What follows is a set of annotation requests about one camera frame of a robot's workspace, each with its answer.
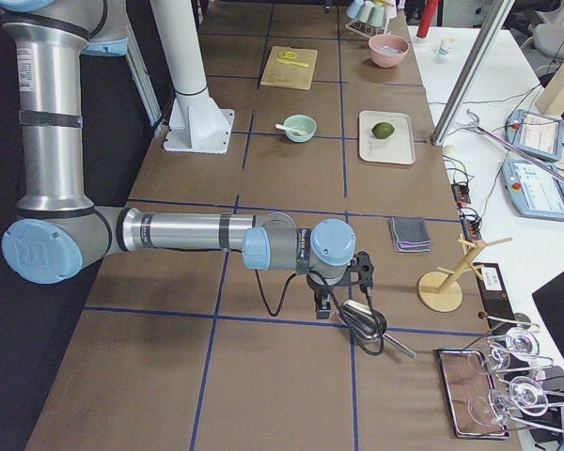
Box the lemon slice upper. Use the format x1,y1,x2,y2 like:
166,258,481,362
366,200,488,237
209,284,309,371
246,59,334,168
278,51,297,59

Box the white wire cup rack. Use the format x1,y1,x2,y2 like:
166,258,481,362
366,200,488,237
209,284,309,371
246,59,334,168
344,20,390,39

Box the metal glass drying tray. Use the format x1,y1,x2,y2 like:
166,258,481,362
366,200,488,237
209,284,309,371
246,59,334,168
436,348,510,441

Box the grey folded cloth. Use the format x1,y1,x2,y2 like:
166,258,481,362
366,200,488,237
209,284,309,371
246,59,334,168
389,217,431,253

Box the wine glass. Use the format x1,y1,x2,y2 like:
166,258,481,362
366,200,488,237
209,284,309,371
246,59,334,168
462,327,546,375
467,377,549,428

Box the aluminium frame post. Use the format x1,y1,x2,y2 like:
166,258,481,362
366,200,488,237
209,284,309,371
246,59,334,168
431,0,515,146

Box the green cup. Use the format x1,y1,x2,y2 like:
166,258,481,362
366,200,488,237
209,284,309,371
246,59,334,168
367,4,384,28

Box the teach pendant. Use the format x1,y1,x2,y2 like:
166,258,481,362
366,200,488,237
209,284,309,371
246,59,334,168
505,109,564,163
501,160,564,222

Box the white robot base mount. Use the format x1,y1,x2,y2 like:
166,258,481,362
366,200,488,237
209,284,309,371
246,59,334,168
150,0,235,154

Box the white rabbit tray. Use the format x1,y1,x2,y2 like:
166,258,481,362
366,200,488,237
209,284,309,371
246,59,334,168
358,110,416,165

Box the paper cup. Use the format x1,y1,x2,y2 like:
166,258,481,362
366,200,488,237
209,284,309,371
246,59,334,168
436,37,455,62

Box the white cup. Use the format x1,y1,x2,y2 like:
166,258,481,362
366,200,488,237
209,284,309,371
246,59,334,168
357,0,375,23

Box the wine glass lower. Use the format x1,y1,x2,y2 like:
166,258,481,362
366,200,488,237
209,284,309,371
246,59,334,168
467,377,549,428

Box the white plastic spoon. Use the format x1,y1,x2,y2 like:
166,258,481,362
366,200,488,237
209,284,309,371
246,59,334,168
274,123,309,136

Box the metal scoop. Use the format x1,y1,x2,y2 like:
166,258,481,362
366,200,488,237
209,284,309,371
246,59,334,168
337,300,417,360

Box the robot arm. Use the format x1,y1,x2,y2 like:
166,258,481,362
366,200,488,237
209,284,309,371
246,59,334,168
0,1,373,319

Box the clear ice cubes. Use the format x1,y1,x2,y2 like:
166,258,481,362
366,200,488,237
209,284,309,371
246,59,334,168
373,43,404,56

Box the wine glass upper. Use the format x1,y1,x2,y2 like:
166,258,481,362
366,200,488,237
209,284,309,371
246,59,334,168
462,327,546,375

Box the light blue cup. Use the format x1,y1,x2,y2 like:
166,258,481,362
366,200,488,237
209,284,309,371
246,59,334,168
346,0,365,20

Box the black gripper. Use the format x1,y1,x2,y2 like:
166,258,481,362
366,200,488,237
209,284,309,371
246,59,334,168
306,251,374,320

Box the teach pendant near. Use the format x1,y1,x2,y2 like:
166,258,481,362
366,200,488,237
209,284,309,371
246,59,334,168
501,160,564,222

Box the mint green bowl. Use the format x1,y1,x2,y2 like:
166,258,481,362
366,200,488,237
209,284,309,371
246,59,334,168
283,114,317,143

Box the green avocado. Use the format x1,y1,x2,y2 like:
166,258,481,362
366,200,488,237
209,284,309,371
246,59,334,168
371,122,395,140

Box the teach pendant far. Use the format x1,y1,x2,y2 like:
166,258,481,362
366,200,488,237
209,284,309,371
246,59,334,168
505,109,564,163

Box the black power strip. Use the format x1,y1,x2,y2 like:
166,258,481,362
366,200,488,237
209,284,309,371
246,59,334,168
450,182,482,241

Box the pink bowl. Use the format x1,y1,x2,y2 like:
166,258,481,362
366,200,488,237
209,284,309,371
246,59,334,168
368,34,410,69

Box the bamboo cutting board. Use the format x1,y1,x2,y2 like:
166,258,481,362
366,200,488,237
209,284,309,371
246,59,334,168
260,46,318,90

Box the black box with label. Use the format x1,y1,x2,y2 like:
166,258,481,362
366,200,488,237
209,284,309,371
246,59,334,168
476,262,514,319

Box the yellow plastic knife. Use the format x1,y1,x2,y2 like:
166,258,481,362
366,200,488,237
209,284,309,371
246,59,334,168
275,58,309,68

